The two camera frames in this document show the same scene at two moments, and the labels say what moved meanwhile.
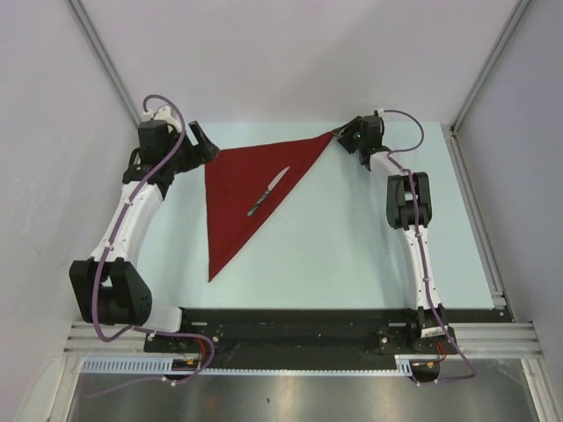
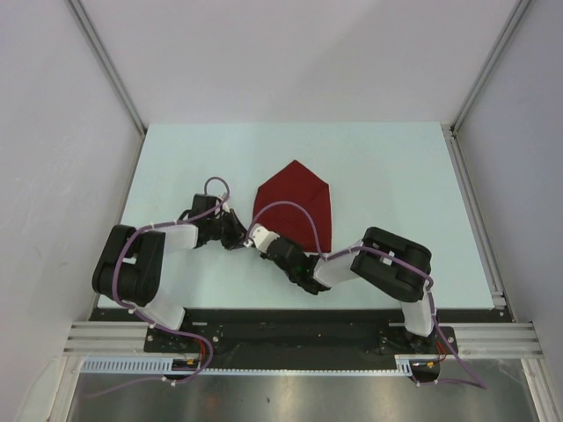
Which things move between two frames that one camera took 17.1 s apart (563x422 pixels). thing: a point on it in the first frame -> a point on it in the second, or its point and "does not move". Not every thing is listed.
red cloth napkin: x=237 y=178 -> x=297 y=184
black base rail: x=285 y=338 does not move
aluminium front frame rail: x=472 y=341 does not move
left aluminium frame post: x=104 y=57 does not move
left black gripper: x=208 y=150 -> x=237 y=231
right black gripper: x=354 y=125 -> x=298 y=244
